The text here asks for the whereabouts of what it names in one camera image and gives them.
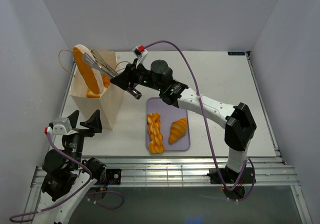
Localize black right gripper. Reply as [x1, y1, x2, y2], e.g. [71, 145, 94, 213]
[110, 58, 163, 92]

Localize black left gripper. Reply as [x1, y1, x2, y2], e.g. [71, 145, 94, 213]
[65, 108, 103, 168]

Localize white sugared bread slice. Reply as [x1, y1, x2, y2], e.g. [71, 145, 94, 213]
[72, 44, 104, 95]

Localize metal serving tongs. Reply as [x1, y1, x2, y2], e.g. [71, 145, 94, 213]
[82, 49, 119, 80]

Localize long twisted braided bread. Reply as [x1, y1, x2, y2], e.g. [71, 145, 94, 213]
[101, 74, 111, 89]

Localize oval orange bread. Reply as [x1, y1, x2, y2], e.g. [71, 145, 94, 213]
[86, 90, 101, 99]

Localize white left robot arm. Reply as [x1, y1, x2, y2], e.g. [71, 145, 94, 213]
[33, 110, 106, 224]

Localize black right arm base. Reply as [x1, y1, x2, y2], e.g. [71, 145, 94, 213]
[204, 167, 257, 185]

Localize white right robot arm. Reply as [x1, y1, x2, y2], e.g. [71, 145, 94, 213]
[111, 60, 257, 183]

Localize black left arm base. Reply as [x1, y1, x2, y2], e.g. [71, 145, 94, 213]
[97, 168, 122, 185]

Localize beige paper bag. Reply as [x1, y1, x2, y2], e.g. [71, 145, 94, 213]
[70, 64, 124, 130]

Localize lavender plastic tray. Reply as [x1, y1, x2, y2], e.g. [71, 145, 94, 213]
[146, 97, 191, 152]

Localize small striped croissant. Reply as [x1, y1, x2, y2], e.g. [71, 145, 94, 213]
[168, 117, 188, 145]

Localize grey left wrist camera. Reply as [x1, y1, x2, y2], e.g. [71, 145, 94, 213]
[44, 117, 77, 136]

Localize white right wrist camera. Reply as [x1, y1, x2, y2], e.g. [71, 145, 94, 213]
[132, 45, 148, 66]

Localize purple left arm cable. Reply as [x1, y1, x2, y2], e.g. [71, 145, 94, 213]
[9, 133, 125, 224]

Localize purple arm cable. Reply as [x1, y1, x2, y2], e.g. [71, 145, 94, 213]
[143, 40, 257, 201]
[9, 133, 125, 224]

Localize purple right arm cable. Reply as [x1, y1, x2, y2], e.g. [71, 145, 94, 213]
[143, 40, 257, 201]

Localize aluminium frame rail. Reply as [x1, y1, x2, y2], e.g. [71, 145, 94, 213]
[31, 50, 313, 224]

